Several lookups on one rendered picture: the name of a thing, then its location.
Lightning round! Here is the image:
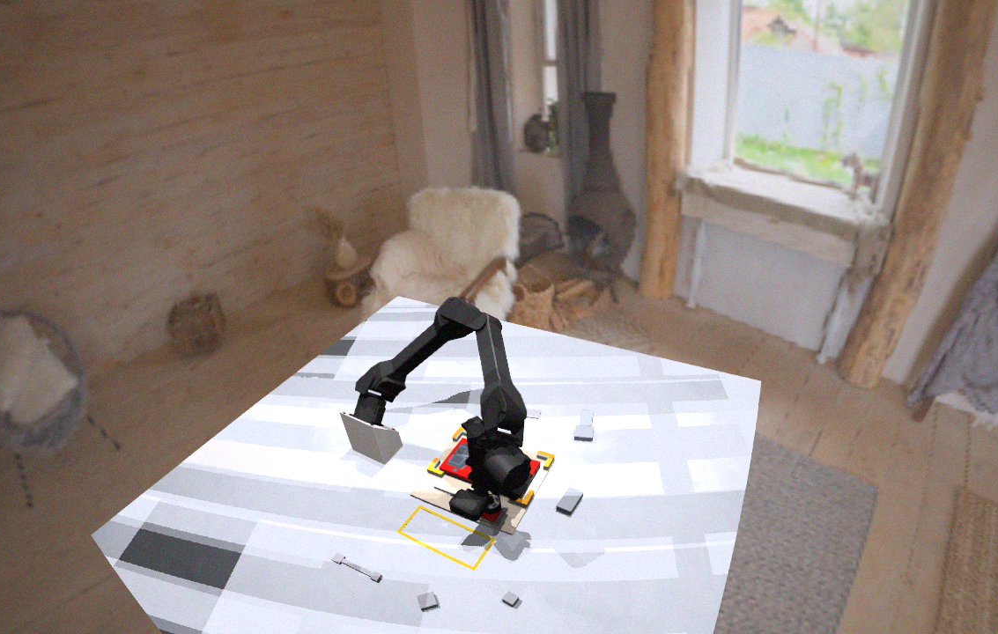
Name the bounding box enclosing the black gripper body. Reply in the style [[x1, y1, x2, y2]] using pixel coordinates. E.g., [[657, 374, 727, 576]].
[[449, 457, 490, 521]]

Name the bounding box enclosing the yellow rectangular outline on table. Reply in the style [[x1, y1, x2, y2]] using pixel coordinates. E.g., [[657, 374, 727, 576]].
[[396, 505, 496, 571]]

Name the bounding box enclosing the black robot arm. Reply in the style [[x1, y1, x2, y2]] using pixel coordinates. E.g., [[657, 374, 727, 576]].
[[349, 296, 532, 501]]

